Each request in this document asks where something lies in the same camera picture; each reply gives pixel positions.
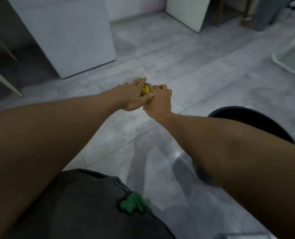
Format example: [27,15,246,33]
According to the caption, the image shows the person's left hand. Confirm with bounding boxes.
[113,78,155,112]

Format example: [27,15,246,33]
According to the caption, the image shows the person's right hand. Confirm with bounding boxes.
[143,84,173,122]

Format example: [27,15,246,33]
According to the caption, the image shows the person's left forearm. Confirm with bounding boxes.
[0,89,122,239]

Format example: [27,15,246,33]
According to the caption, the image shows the person's right forearm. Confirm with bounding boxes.
[160,112,295,239]

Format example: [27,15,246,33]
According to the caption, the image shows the small white cabinet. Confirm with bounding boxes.
[166,0,211,33]

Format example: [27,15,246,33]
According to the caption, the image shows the black round bin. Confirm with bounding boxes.
[192,106,295,187]

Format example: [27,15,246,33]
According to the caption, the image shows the large white cabinet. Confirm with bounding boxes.
[6,0,117,79]

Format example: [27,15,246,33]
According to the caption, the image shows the wooden furniture leg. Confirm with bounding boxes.
[240,0,254,28]

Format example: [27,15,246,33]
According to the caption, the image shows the gray shorts with green patch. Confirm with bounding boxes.
[3,168,176,239]

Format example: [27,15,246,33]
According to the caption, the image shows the gray fabric furniture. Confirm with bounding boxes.
[251,0,293,32]

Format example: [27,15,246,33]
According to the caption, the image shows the thick white furniture leg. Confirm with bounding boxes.
[0,63,24,97]

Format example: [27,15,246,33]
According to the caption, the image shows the thin white furniture leg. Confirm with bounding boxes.
[0,27,18,61]

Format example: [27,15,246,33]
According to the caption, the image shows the white wire rack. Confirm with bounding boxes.
[271,27,295,84]

